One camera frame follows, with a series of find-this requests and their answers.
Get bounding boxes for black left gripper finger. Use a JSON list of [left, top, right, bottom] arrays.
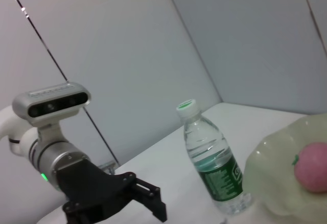
[[127, 177, 168, 222], [62, 200, 104, 224]]

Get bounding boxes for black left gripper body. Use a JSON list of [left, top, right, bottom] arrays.
[[54, 159, 137, 224]]

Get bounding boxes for clear green-label water bottle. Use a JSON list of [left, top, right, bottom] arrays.
[[175, 98, 252, 217]]

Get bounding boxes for pink peach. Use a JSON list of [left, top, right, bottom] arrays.
[[292, 142, 327, 193]]

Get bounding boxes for green glass fruit plate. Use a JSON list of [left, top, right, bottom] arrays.
[[242, 113, 327, 217]]

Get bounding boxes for grey metal bracket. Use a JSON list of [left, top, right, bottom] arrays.
[[98, 159, 121, 175]]

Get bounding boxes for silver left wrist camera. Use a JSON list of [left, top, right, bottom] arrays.
[[12, 81, 90, 127]]

